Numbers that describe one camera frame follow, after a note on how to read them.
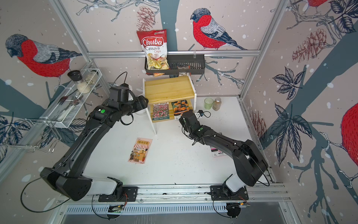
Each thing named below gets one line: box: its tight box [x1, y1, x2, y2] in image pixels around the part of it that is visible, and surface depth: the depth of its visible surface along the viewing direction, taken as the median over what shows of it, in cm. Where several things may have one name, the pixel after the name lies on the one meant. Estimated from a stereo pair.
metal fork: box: [57, 89, 78, 106], surface depth 72 cm
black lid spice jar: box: [67, 70, 91, 95], surface depth 77 cm
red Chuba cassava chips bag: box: [136, 28, 170, 70], surface depth 85 cm
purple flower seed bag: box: [210, 147, 228, 158], surface depth 90 cm
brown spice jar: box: [212, 97, 222, 112], surface depth 109 cm
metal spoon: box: [60, 95, 84, 118], surface depth 72 cm
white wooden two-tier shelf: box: [142, 73, 197, 135], surface depth 81 cm
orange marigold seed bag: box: [171, 99, 190, 121], surface depth 94 cm
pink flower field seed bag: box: [152, 102, 170, 121], surface depth 92 cm
